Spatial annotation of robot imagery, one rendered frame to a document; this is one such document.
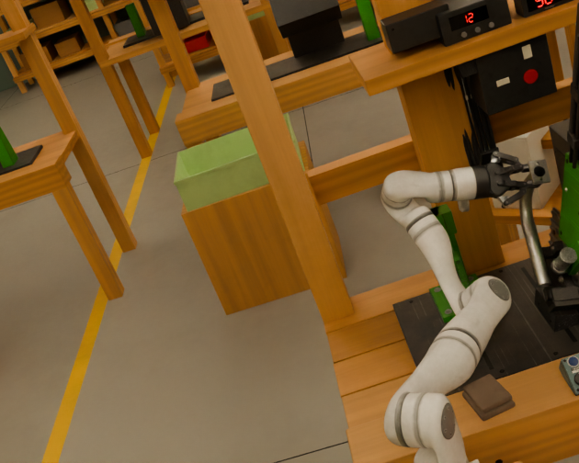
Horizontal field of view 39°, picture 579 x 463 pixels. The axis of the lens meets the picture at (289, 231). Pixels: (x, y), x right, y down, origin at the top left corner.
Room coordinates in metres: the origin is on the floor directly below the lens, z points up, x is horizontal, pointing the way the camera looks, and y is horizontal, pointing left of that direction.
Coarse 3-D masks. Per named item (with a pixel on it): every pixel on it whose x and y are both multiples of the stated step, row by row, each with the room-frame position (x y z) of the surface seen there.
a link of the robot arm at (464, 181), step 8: (456, 168) 1.65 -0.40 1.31; (464, 168) 1.64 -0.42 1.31; (456, 176) 1.62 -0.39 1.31; (464, 176) 1.61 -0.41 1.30; (472, 176) 1.61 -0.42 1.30; (456, 184) 1.61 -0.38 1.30; (464, 184) 1.60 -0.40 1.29; (472, 184) 1.60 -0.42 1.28; (456, 192) 1.60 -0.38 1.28; (464, 192) 1.60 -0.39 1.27; (472, 192) 1.60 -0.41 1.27; (456, 200) 1.62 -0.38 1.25; (464, 200) 1.65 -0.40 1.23; (464, 208) 1.65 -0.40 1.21
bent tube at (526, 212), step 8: (536, 160) 1.63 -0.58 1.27; (544, 160) 1.63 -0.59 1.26; (536, 168) 1.63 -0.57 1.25; (544, 168) 1.61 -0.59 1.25; (528, 176) 1.64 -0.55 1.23; (536, 176) 1.60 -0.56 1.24; (544, 176) 1.60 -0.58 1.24; (536, 184) 1.60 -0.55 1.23; (528, 192) 1.66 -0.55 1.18; (520, 200) 1.68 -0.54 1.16; (528, 200) 1.67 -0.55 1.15; (520, 208) 1.68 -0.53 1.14; (528, 208) 1.67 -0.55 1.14; (520, 216) 1.68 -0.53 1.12; (528, 216) 1.66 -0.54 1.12; (528, 224) 1.65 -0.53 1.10; (528, 232) 1.64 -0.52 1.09; (536, 232) 1.63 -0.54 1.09; (528, 240) 1.63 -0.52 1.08; (536, 240) 1.62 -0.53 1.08; (528, 248) 1.62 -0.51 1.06; (536, 248) 1.60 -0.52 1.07; (536, 256) 1.59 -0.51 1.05; (536, 264) 1.58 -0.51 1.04; (544, 264) 1.57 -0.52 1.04; (536, 272) 1.57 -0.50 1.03; (544, 272) 1.56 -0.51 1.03; (544, 280) 1.54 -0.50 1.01
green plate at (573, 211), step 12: (564, 168) 1.60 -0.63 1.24; (576, 168) 1.54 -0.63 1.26; (564, 180) 1.60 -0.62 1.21; (576, 180) 1.53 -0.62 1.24; (564, 192) 1.59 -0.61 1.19; (576, 192) 1.53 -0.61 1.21; (564, 204) 1.59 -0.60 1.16; (576, 204) 1.52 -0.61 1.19; (564, 216) 1.58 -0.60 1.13; (576, 216) 1.52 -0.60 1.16; (564, 228) 1.58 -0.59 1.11; (576, 228) 1.51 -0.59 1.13; (564, 240) 1.57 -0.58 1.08; (576, 240) 1.51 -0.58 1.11
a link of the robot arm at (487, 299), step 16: (480, 288) 1.38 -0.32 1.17; (496, 288) 1.39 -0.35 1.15; (464, 304) 1.41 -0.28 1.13; (480, 304) 1.34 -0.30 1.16; (496, 304) 1.35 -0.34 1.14; (464, 320) 1.29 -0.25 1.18; (480, 320) 1.30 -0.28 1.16; (496, 320) 1.32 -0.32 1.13; (480, 336) 1.26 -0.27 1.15; (480, 352) 1.23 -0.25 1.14
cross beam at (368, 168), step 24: (552, 96) 1.94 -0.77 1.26; (504, 120) 1.96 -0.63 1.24; (528, 120) 1.95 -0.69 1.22; (552, 120) 1.95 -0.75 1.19; (384, 144) 2.02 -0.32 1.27; (408, 144) 1.97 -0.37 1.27; (336, 168) 1.99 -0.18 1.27; (360, 168) 1.99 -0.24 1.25; (384, 168) 1.98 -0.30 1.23; (408, 168) 1.98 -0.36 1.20; (336, 192) 1.99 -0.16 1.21
